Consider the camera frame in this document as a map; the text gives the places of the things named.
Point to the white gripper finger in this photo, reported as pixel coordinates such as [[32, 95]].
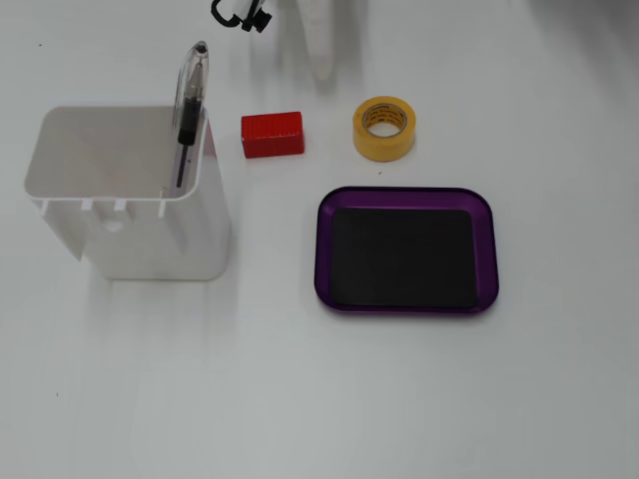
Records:
[[319, 35]]

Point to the yellow masking tape roll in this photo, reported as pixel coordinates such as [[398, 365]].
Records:
[[382, 150]]

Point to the red ribbed block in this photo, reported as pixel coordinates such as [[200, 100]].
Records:
[[272, 135]]

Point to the clear black ballpoint pen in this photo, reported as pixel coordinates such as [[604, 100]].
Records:
[[190, 107]]

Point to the purple metal tray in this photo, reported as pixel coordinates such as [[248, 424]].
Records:
[[409, 196]]

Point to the black tray mat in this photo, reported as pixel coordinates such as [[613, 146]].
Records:
[[404, 257]]

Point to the white plastic container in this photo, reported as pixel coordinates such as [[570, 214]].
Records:
[[150, 239]]

